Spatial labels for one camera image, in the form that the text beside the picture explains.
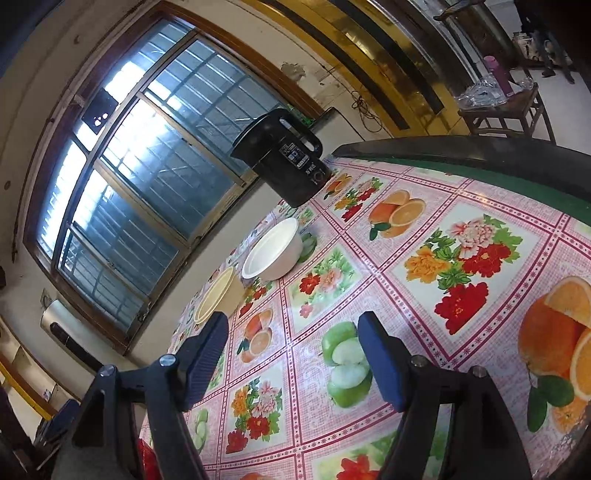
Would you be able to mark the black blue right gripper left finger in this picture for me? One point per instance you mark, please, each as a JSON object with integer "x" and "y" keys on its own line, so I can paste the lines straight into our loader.
{"x": 101, "y": 442}

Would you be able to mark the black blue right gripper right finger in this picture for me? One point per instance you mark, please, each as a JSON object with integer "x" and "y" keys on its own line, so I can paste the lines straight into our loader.
{"x": 483, "y": 442}

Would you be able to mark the beige ribbed plastic bowl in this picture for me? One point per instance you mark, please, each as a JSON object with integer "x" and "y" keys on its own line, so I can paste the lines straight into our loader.
{"x": 223, "y": 296}

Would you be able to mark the red plastic object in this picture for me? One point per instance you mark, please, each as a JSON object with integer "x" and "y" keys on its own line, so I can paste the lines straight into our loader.
{"x": 148, "y": 461}

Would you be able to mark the white air conditioner unit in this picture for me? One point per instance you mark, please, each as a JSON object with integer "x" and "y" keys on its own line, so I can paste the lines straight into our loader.
{"x": 71, "y": 335}

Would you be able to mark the floral fruit pattern tablecloth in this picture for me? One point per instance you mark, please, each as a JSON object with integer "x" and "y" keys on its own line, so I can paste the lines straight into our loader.
{"x": 462, "y": 271}

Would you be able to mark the small white paper bowl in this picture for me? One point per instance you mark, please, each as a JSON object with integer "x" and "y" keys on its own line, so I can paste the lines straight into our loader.
{"x": 275, "y": 254}

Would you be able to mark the large barred window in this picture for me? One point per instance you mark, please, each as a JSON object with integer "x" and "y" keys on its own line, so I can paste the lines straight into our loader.
{"x": 114, "y": 217}

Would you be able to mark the wooden stool with items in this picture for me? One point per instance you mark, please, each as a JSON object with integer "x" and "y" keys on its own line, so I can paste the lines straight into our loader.
{"x": 488, "y": 113}

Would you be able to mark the black electric kettle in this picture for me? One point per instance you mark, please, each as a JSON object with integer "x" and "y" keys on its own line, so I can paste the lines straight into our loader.
{"x": 285, "y": 154}

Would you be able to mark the purple water bottle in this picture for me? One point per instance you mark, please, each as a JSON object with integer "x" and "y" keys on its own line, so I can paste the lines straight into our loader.
{"x": 499, "y": 73}

